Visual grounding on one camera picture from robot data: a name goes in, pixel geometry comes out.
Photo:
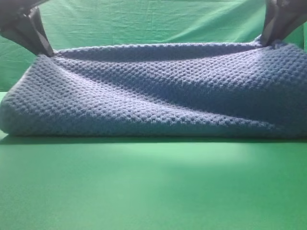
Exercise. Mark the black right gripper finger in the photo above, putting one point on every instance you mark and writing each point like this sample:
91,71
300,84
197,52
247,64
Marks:
286,24
268,32

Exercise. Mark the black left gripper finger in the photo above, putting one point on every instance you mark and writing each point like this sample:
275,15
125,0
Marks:
36,35
12,27

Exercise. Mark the blue waffle-weave towel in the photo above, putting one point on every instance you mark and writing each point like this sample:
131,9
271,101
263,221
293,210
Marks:
189,89

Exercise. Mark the green backdrop cloth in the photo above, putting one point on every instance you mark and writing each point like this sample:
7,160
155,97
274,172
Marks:
80,23

